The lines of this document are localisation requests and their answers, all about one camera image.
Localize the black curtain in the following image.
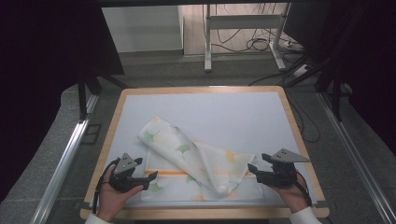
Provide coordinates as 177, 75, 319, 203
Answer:
0, 0, 126, 203
283, 0, 396, 157

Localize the white metal desk frame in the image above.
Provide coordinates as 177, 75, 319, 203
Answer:
204, 3, 290, 73

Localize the tangle of black floor cables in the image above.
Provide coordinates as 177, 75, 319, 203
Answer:
214, 3, 283, 53

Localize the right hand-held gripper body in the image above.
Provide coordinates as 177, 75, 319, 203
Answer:
257, 147, 312, 189

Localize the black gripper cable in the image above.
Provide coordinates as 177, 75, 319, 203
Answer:
293, 172, 314, 208
92, 158, 121, 215

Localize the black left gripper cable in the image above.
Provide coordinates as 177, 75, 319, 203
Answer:
92, 158, 121, 215

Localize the aluminium floor rail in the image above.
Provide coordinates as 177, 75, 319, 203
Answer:
317, 92, 396, 224
30, 93, 100, 224

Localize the person's right hand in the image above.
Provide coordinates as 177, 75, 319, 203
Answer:
269, 173, 309, 215

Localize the white table mat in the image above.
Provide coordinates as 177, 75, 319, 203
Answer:
89, 91, 318, 209

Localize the long black floor cable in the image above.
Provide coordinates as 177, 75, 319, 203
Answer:
285, 91, 321, 144

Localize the white ginkgo leaf print pillowcase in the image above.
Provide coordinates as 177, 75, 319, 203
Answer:
137, 116, 265, 203

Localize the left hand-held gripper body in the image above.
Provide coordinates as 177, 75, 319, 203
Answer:
108, 152, 145, 193

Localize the black metal stand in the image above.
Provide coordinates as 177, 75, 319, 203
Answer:
284, 54, 354, 123
77, 72, 130, 121

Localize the person's left hand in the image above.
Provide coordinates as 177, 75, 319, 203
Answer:
96, 169, 145, 222

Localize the white panel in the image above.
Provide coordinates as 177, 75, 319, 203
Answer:
101, 5, 184, 53

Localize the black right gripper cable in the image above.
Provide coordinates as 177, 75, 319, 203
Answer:
293, 172, 314, 208

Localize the white power strip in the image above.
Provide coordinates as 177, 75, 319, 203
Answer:
279, 39, 304, 51

